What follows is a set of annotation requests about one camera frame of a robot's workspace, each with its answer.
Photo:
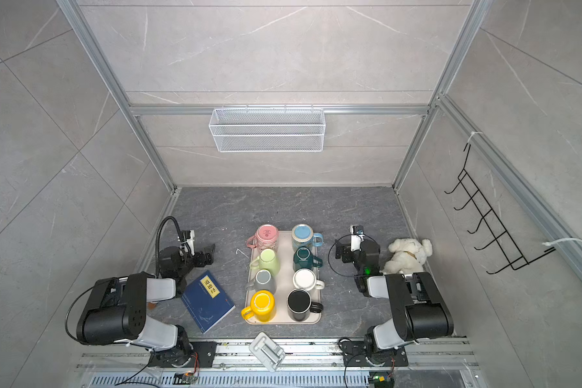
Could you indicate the black mug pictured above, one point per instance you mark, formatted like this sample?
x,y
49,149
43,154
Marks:
x,y
300,305

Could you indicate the pink cartoon mug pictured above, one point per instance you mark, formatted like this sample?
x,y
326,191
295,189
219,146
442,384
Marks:
x,y
266,237

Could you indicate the beige serving tray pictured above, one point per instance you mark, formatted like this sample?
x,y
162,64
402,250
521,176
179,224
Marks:
x,y
284,286

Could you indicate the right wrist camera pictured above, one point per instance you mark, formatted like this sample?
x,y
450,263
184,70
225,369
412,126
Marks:
x,y
357,237

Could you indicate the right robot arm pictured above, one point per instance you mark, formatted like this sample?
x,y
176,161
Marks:
x,y
418,311

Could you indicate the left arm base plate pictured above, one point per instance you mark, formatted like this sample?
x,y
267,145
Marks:
x,y
180,357

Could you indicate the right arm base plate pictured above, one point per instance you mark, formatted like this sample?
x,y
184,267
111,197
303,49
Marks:
x,y
356,354

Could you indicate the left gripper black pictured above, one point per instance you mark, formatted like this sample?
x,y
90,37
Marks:
x,y
199,259

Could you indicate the white plastic bracket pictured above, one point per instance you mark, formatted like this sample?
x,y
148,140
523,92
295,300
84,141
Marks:
x,y
268,352

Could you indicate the blue hardcover book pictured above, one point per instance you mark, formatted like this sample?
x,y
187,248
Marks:
x,y
206,301

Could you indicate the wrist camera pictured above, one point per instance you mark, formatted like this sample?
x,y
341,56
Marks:
x,y
357,237
186,242

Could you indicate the white wire mesh basket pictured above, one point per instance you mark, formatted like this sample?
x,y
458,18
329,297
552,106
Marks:
x,y
254,130

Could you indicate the light green mug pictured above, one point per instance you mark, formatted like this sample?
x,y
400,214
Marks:
x,y
267,260

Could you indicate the blue mug yellow inside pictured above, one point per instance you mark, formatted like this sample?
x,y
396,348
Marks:
x,y
304,236

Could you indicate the white plush toy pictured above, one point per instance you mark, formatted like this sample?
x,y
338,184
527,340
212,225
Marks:
x,y
409,256

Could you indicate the dark green mug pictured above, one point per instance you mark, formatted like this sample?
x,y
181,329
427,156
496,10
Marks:
x,y
305,259

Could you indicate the grey mug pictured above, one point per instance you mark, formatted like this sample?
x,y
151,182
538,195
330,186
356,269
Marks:
x,y
263,281

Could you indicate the black wire hook rack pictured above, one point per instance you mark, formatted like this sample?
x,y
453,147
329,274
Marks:
x,y
490,220

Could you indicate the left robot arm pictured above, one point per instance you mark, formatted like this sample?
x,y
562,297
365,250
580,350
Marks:
x,y
116,311

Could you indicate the white mug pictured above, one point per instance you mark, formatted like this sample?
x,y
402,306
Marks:
x,y
306,279

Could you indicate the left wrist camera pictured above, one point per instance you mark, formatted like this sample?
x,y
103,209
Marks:
x,y
186,242

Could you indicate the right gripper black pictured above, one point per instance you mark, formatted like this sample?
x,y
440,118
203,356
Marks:
x,y
346,251

